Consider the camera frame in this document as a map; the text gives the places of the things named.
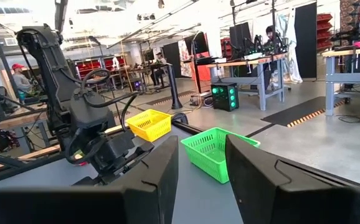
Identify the black bench robot arms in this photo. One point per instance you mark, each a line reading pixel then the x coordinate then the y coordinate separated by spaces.
pixel 258 43
pixel 348 34

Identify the red bin rack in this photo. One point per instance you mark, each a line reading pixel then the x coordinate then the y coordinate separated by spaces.
pixel 324 31

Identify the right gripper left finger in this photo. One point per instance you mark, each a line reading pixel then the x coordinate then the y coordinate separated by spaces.
pixel 74 208

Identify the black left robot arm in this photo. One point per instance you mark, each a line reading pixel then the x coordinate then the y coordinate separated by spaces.
pixel 47 68

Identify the red cabinet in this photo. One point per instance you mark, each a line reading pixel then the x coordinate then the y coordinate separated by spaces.
pixel 203 74

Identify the black panel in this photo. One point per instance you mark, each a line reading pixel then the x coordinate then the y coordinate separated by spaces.
pixel 171 59
pixel 306 40

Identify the black post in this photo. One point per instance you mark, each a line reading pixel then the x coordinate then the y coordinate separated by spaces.
pixel 173 87

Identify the black clamp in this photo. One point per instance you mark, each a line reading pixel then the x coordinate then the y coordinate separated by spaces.
pixel 180 116

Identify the red shelf unit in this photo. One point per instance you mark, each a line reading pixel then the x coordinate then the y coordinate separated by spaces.
pixel 88 67

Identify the wooden-top grey workbench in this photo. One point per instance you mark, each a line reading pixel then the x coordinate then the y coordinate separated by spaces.
pixel 248 60
pixel 330 87

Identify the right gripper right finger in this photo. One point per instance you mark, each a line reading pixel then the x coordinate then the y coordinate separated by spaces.
pixel 292 202

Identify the person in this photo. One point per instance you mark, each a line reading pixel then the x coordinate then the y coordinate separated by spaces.
pixel 22 82
pixel 270 31
pixel 159 62

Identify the green plastic basket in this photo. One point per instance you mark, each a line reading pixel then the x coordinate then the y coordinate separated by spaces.
pixel 205 152

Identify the white cloth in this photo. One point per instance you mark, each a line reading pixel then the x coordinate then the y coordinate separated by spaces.
pixel 292 71

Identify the patterned tapestry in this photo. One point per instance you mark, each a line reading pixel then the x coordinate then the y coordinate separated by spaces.
pixel 354 12

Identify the yellow plastic basket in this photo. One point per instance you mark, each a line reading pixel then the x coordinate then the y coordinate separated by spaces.
pixel 149 127

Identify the wooden workbench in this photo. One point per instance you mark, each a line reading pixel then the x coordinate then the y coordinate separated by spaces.
pixel 21 119

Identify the black monitor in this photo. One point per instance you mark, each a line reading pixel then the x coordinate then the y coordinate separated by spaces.
pixel 198 43
pixel 239 37

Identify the black yellow-striped floor mat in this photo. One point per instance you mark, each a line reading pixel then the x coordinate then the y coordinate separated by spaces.
pixel 298 110
pixel 170 98

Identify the dark desk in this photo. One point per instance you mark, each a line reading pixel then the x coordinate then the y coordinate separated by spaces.
pixel 142 70

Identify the computer tower with green fans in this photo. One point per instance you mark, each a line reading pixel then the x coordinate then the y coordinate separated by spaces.
pixel 225 98

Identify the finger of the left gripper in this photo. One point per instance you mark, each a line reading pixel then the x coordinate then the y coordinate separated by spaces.
pixel 99 181
pixel 141 152

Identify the black overhead gantry bar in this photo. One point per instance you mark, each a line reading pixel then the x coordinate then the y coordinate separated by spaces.
pixel 61 15

